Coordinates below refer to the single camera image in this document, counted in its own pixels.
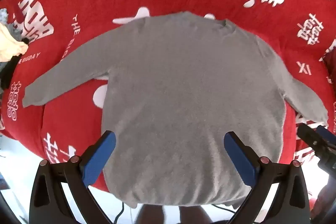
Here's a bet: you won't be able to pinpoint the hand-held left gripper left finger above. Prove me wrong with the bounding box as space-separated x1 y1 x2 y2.
29 130 116 224

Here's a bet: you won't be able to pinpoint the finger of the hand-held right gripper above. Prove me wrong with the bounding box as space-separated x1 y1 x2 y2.
297 123 336 159
316 125 336 146

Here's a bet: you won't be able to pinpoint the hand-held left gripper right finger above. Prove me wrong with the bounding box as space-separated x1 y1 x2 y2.
224 131 311 224

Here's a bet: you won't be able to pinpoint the grey knit sweater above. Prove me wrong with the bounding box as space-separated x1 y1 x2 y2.
22 11 329 209

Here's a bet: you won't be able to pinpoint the person's right forearm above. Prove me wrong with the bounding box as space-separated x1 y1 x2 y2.
310 181 336 220

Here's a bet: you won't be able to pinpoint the person's legs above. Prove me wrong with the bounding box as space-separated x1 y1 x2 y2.
136 204 210 224

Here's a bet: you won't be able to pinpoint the black cloth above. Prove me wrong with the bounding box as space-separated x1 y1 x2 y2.
0 55 22 90

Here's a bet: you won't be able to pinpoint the pale yellow cloth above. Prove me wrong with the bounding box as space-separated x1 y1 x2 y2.
0 22 28 63

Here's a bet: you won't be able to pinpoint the grey cloth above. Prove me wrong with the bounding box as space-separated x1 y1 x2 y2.
0 7 25 42

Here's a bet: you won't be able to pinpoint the black cable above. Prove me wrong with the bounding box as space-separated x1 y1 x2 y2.
210 203 238 214
115 202 125 224

